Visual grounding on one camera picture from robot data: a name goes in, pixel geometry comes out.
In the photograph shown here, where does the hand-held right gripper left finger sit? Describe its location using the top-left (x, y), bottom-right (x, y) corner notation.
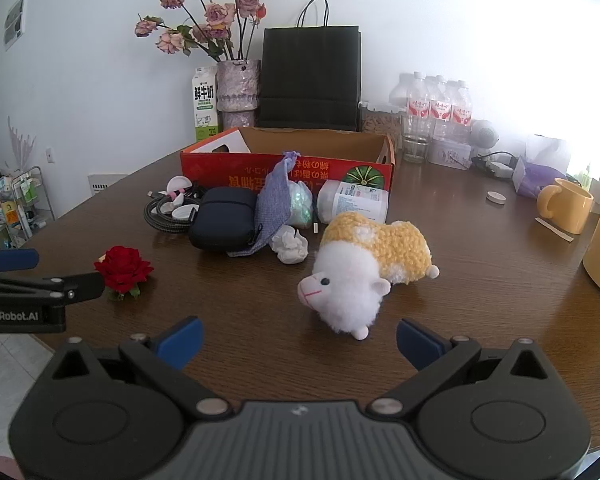
top-left (50, 316), bottom-right (233, 418)

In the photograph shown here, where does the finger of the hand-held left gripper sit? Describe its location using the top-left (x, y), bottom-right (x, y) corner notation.
top-left (0, 248), bottom-right (40, 273)
top-left (0, 272), bottom-right (106, 307)

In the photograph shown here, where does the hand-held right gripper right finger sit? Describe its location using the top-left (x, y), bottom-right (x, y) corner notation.
top-left (367, 319), bottom-right (551, 418)

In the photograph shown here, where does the red rose flower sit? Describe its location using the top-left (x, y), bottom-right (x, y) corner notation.
top-left (93, 246), bottom-right (156, 302)

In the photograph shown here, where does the yellow white plush sheep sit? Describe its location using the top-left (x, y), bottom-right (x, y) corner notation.
top-left (297, 211), bottom-right (441, 341)

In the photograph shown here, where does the braided cable with pink strap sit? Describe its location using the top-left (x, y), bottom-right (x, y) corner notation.
top-left (142, 190), bottom-right (201, 233)

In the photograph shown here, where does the dark blue zip case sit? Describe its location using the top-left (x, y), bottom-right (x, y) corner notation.
top-left (188, 186), bottom-right (260, 252)

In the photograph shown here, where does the white tissue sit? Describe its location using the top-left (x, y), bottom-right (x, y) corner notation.
top-left (269, 226), bottom-right (310, 265)

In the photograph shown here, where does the white round case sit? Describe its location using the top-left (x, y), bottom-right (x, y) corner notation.
top-left (165, 175), bottom-right (193, 206)

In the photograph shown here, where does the white plastic jar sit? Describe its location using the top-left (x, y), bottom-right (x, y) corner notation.
top-left (316, 180), bottom-right (390, 225)

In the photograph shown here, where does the purple knit pouch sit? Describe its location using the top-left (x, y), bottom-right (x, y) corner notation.
top-left (227, 150), bottom-right (301, 258)

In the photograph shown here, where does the red cardboard box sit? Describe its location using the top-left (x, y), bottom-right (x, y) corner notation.
top-left (180, 126), bottom-right (397, 201)

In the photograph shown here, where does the iridescent plastic bag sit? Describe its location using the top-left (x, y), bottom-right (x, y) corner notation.
top-left (285, 180), bottom-right (315, 228)

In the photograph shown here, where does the wooden desktop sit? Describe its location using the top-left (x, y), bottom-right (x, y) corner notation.
top-left (25, 145), bottom-right (600, 453)

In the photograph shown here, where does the metal storage rack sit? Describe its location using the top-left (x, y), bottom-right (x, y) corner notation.
top-left (0, 165), bottom-right (57, 241)

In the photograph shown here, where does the purple dried grass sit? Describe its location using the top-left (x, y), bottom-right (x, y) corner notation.
top-left (5, 116), bottom-right (38, 171)

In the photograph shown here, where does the flat wooden stick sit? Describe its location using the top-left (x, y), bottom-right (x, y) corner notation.
top-left (535, 217), bottom-right (575, 243)

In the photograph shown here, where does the white printed tin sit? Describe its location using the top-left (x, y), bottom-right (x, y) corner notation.
top-left (426, 137), bottom-right (473, 171)

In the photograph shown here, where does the clear glass cup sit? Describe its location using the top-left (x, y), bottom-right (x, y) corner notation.
top-left (401, 132), bottom-right (431, 163)

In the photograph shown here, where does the white power strip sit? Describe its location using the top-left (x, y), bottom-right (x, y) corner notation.
top-left (482, 157), bottom-right (516, 178)

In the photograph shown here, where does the yellow mug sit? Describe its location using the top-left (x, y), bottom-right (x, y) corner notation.
top-left (536, 178), bottom-right (595, 235)

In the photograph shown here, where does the purple tissue pack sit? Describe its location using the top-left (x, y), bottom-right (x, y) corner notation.
top-left (512, 156), bottom-right (563, 197)

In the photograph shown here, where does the white green milk carton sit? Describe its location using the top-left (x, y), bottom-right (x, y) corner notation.
top-left (191, 66), bottom-right (218, 143)

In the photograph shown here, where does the white round device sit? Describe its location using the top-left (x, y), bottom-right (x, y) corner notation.
top-left (470, 119), bottom-right (501, 150)

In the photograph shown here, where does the clear jar of nuts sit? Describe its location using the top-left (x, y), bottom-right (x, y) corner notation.
top-left (358, 101), bottom-right (406, 150)

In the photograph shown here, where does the clear water bottle red label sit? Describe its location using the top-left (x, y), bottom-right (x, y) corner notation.
top-left (457, 80), bottom-right (475, 133)
top-left (445, 79), bottom-right (463, 141)
top-left (389, 72), bottom-right (416, 133)
top-left (406, 72), bottom-right (433, 138)
top-left (429, 75), bottom-right (452, 141)

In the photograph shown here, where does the purple textured vase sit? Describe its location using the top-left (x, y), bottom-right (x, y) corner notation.
top-left (216, 59), bottom-right (262, 130)

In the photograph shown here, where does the black paper bag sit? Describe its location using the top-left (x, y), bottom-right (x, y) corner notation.
top-left (256, 0), bottom-right (363, 133)

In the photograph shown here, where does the dried pink rose bouquet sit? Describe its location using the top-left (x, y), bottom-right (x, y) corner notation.
top-left (134, 0), bottom-right (268, 63)

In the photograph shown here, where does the white wall vent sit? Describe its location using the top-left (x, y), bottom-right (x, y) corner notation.
top-left (87, 173), bottom-right (128, 193)

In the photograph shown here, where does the black power cable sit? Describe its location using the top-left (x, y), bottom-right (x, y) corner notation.
top-left (472, 151), bottom-right (518, 166)

